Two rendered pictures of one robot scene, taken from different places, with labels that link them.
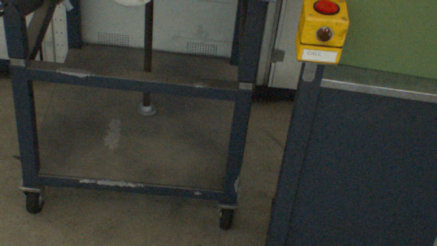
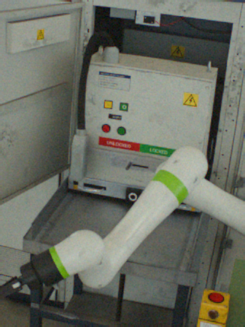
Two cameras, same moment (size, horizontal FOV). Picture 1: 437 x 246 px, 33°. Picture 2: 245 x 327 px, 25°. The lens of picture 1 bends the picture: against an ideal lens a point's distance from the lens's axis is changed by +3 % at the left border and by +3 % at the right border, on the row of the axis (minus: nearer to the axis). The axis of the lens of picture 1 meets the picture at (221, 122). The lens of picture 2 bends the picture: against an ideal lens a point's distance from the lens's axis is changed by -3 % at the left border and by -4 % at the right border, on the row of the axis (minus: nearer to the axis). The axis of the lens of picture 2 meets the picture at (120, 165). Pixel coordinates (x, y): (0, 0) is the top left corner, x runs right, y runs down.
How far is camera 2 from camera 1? 0.42 m
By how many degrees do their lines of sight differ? 20
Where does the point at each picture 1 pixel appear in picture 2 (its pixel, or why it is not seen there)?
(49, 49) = (61, 292)
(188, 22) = (153, 285)
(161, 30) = (135, 288)
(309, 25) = (203, 308)
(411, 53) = not seen: outside the picture
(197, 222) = not seen: outside the picture
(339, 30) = (222, 312)
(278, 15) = (214, 285)
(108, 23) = not seen: hidden behind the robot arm
